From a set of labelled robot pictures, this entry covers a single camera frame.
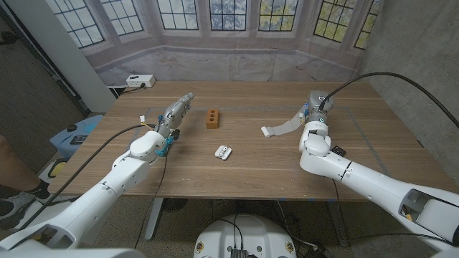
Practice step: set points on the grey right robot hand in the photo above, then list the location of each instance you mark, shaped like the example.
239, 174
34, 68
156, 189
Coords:
317, 107

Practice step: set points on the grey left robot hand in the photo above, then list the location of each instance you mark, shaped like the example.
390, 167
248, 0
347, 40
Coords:
174, 114

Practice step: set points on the white bandage strip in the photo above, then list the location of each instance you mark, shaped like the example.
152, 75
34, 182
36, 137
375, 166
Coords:
283, 128

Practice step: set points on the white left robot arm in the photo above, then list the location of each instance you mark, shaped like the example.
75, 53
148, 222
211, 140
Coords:
114, 179

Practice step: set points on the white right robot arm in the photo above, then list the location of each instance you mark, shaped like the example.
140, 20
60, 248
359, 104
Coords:
365, 179

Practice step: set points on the wooden block with three holes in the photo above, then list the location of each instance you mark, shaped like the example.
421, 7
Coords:
212, 119

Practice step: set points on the black TV remote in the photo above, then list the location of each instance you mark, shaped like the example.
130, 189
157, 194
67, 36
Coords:
339, 151

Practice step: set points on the white AirPods case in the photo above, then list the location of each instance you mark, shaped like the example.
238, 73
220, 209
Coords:
223, 152

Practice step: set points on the white power strip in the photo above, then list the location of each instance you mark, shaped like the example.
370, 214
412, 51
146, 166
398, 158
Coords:
140, 80

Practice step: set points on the printed window backdrop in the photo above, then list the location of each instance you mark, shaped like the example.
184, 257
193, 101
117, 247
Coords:
229, 61

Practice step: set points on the blue and white floor device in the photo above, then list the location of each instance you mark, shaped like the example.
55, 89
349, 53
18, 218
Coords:
75, 136

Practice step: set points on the grey table leg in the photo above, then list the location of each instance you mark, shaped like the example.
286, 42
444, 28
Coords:
154, 218
338, 224

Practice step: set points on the yellow and black floor item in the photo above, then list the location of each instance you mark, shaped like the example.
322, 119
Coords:
56, 168

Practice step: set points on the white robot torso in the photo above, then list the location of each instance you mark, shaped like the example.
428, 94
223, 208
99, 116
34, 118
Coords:
247, 233

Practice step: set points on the person leg with grey shoe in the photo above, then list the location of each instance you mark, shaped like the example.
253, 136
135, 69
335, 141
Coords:
14, 168

